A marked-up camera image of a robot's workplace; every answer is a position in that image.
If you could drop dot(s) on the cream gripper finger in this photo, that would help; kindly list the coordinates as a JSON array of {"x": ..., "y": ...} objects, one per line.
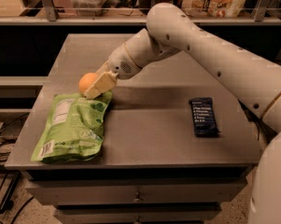
[
  {"x": 102, "y": 69},
  {"x": 105, "y": 82}
]

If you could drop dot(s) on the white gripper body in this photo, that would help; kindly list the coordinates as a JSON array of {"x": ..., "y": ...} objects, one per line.
[{"x": 120, "y": 63}]

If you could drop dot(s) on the orange fruit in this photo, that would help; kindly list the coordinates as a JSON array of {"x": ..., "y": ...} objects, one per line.
[{"x": 86, "y": 81}]

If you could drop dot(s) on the green rice chip bag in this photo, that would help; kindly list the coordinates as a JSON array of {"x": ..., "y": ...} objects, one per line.
[{"x": 74, "y": 129}]

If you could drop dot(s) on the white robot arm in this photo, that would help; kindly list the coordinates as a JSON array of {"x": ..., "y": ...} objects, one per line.
[{"x": 254, "y": 81}]

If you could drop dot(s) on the colourful snack bag on shelf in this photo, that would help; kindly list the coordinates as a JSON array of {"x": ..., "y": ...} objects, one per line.
[{"x": 213, "y": 8}]

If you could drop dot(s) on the grey drawer cabinet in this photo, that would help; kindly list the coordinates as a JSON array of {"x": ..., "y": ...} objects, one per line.
[{"x": 150, "y": 148}]

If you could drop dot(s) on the dark blue snack bar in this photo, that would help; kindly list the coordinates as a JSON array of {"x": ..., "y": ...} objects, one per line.
[{"x": 203, "y": 117}]

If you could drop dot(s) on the grey power adapter box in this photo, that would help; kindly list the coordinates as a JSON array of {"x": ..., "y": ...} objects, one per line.
[{"x": 9, "y": 132}]

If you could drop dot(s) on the metal shelf rail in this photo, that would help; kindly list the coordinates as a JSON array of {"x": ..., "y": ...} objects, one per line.
[{"x": 61, "y": 12}]

